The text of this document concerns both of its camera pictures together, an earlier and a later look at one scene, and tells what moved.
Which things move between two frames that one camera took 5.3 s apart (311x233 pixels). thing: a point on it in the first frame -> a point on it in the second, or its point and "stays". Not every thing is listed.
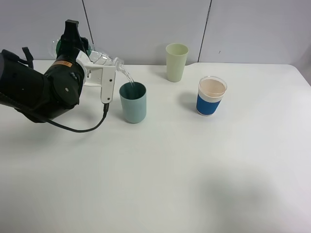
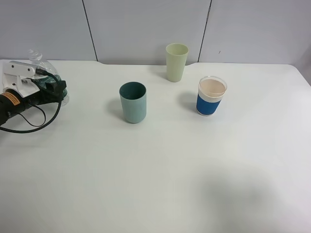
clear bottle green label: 95,56 -> 45,72
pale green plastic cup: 176,57 stays
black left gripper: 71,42 -> 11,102
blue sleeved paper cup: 211,90 stays
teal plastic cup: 133,98 stays
